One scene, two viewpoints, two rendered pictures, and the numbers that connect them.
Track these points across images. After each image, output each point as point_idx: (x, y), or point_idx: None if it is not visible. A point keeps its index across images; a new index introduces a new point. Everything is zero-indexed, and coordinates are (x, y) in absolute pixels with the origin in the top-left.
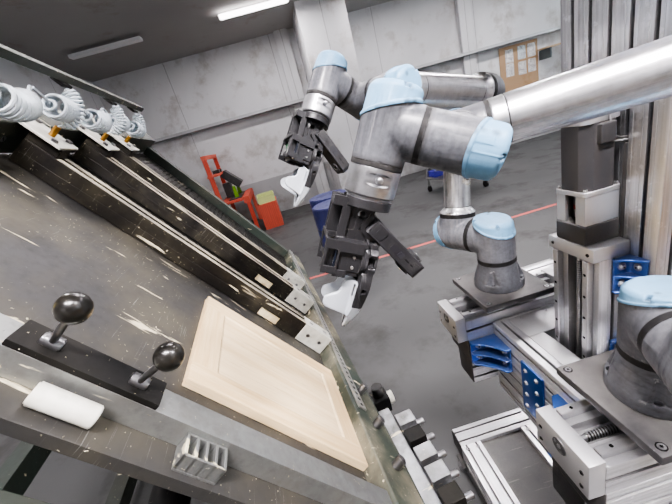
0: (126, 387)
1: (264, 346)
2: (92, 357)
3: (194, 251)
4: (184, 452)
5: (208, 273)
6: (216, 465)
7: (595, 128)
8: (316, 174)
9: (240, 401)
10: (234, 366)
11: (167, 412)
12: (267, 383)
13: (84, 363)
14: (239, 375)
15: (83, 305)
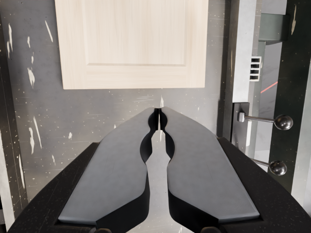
0: (246, 120)
1: (98, 4)
2: (237, 139)
3: (2, 137)
4: (258, 81)
5: (6, 101)
6: (260, 62)
7: None
8: (289, 193)
9: (204, 44)
10: (166, 49)
11: (246, 96)
12: (165, 10)
13: (242, 140)
14: (174, 44)
15: (286, 167)
